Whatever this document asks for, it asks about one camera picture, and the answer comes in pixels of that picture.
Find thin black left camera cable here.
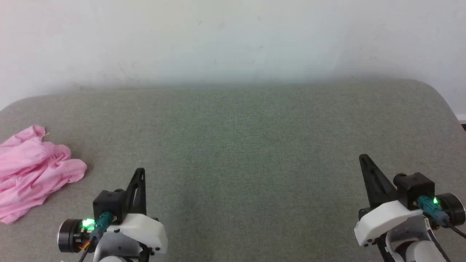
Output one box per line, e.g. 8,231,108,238
78,212,113,262

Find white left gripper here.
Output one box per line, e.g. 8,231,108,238
104,168,169,255

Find pink cloth shorts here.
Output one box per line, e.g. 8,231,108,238
0,125,88,224

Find grey-green fabric sofa cushion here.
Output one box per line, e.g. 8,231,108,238
0,78,466,262

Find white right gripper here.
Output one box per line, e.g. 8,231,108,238
354,154,426,248

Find thin black camera cable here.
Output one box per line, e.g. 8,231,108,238
78,212,113,262
418,196,466,239

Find thin black right camera cable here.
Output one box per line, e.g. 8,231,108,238
418,196,466,239

